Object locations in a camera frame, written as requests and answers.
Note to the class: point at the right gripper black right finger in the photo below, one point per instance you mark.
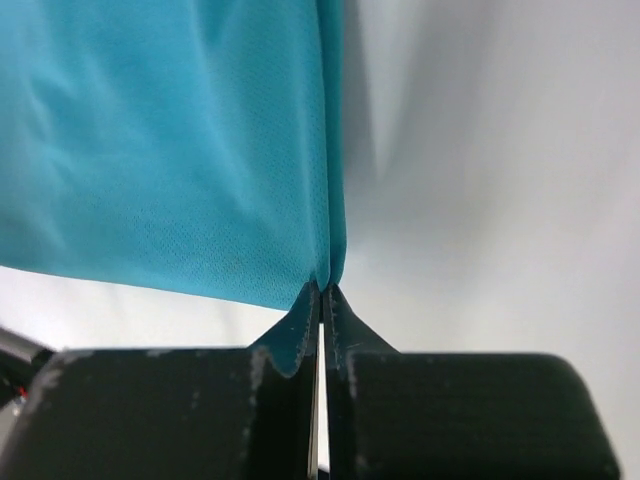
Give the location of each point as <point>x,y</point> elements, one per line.
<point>394,415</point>

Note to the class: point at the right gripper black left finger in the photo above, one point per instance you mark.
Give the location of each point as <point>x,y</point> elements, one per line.
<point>170,413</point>

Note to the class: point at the teal t shirt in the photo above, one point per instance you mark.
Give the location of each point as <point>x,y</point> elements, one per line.
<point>168,168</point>

